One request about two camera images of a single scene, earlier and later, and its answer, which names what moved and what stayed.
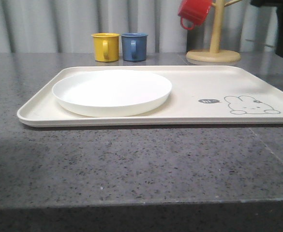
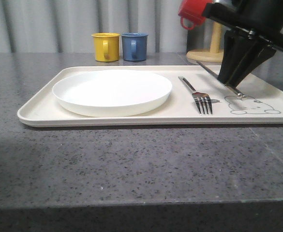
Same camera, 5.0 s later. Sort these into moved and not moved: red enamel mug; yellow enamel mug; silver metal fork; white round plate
Moved: silver metal fork
Not moved: yellow enamel mug; red enamel mug; white round plate
